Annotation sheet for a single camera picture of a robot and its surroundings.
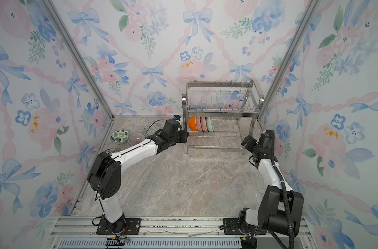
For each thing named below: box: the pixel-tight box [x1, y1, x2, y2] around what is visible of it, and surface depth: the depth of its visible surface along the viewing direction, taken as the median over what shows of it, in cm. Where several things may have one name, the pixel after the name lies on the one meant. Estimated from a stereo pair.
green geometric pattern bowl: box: [143, 123, 162, 137], surface depth 112 cm
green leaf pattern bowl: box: [110, 129, 130, 145], surface depth 108 cm
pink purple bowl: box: [195, 116, 204, 132], surface depth 102 cm
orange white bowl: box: [187, 116, 198, 132], surface depth 103 cm
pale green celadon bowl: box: [206, 116, 214, 132], surface depth 103 cm
